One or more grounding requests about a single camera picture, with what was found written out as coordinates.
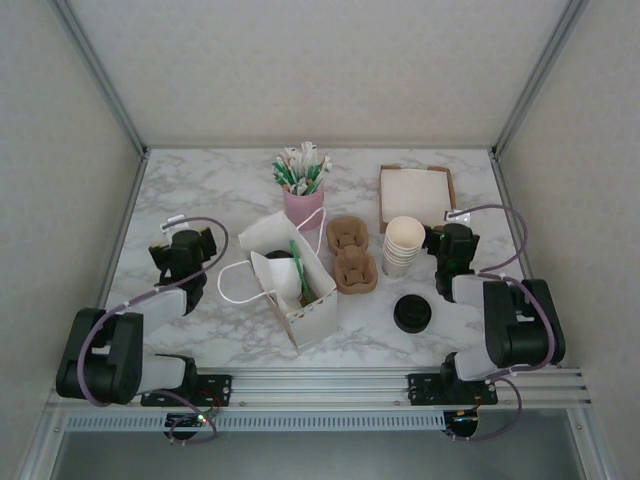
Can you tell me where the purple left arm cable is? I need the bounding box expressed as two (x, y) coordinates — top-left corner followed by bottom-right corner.
(79, 215), (231, 446)

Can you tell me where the white wrapped straw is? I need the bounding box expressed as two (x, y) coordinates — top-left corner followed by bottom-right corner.
(298, 141), (318, 194)
(283, 146), (304, 190)
(312, 154), (335, 194)

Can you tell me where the brown cardboard napkin tray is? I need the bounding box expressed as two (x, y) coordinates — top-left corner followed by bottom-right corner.
(378, 163), (458, 235)

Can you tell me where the pink straw holder cup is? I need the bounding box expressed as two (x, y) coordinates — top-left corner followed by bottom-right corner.
(283, 182), (326, 231)

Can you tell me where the aluminium table side rail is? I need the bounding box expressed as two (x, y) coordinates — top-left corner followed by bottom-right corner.
(74, 147), (151, 374)
(489, 147), (559, 369)

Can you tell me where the white paper napkin stack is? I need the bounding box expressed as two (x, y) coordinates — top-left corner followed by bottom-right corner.
(381, 168), (453, 224)

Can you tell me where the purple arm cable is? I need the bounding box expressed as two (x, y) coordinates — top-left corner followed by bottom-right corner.
(447, 203), (559, 444)
(79, 215), (231, 446)

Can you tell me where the grey slotted cable duct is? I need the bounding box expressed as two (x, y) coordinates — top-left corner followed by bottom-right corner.
(64, 412), (447, 432)

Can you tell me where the aluminium frame post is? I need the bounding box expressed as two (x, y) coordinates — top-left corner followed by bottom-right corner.
(49, 0), (151, 159)
(491, 0), (596, 159)

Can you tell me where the green circuit board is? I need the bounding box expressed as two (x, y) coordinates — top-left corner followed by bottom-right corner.
(164, 412), (211, 431)
(447, 410), (479, 432)

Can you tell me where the aluminium frame leg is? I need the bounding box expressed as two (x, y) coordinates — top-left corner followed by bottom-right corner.
(19, 399), (66, 480)
(564, 409), (611, 480)

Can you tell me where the white patterned paper gift bag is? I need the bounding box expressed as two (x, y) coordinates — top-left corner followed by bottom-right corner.
(217, 207), (339, 354)

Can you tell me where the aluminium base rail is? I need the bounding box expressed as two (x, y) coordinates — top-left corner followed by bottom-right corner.
(47, 367), (594, 416)

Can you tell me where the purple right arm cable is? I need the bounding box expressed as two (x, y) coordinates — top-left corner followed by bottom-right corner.
(447, 203), (559, 444)

